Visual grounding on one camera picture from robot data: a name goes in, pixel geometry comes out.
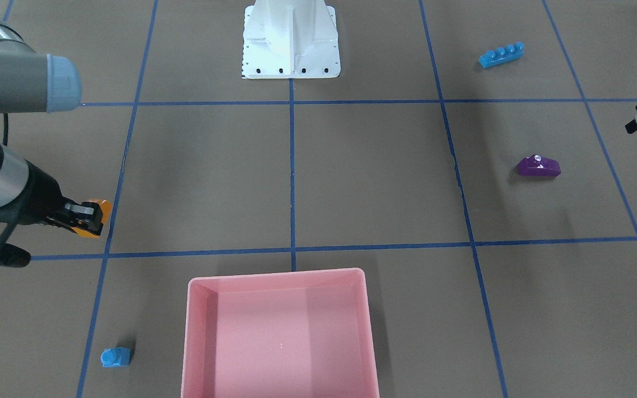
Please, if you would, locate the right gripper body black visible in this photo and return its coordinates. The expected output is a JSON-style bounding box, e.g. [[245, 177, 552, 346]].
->
[[17, 161, 72, 232]]

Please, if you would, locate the orange block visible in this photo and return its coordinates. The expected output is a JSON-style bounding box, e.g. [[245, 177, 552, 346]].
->
[[70, 200, 113, 238]]

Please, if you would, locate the purple block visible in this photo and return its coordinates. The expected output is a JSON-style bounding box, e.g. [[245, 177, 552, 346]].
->
[[516, 154, 561, 178]]

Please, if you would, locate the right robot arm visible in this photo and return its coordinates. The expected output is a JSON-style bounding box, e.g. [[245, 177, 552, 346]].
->
[[0, 19, 111, 237]]

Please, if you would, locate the pink plastic box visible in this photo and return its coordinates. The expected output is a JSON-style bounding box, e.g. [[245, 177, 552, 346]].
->
[[180, 269, 380, 397]]

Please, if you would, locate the small blue block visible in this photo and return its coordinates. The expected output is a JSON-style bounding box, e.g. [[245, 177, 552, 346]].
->
[[100, 347, 132, 368]]

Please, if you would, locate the long blue block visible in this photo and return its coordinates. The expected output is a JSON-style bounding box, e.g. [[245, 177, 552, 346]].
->
[[478, 42, 524, 70]]

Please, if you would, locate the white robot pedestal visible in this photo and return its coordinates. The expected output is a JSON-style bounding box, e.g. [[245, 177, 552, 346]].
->
[[241, 1, 341, 79]]

